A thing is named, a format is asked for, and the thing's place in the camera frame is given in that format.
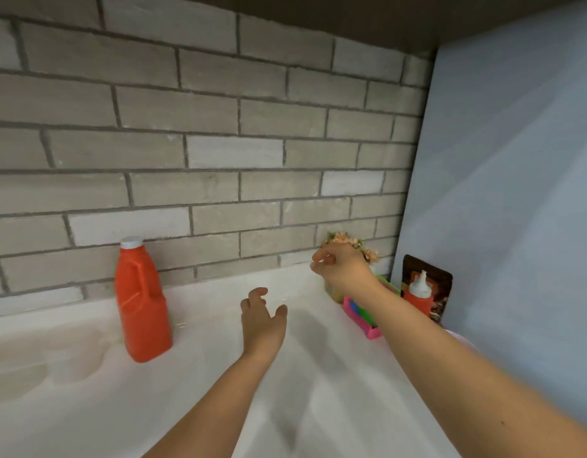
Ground person's left hand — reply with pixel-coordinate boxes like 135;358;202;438
239;287;288;362

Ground person's right hand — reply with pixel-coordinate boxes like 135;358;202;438
310;242;381;302

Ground pink flowers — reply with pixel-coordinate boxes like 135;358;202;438
321;232;381;305

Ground green plastic basket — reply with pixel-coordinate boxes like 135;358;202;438
374;274;402;297

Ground pink plastic basket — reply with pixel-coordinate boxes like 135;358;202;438
342;295;383;340

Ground orange squeeze bottle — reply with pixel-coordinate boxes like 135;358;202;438
402;270;435;318

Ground brown coffee pouch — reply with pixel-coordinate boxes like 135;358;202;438
400;254;454;326

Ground orange jug with white cap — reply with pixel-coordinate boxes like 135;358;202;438
114;236;174;364

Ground pink metal bucket with rope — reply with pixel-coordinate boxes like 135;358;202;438
444;328;480;354

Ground clear plastic container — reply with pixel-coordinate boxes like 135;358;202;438
47;326;109;385
0;355;50;406

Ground person's left forearm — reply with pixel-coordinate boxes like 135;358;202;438
140;352;275;458

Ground person's right forearm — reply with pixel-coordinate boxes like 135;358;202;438
363;282;587;458

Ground white countertop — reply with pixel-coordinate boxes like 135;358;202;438
0;260;466;458

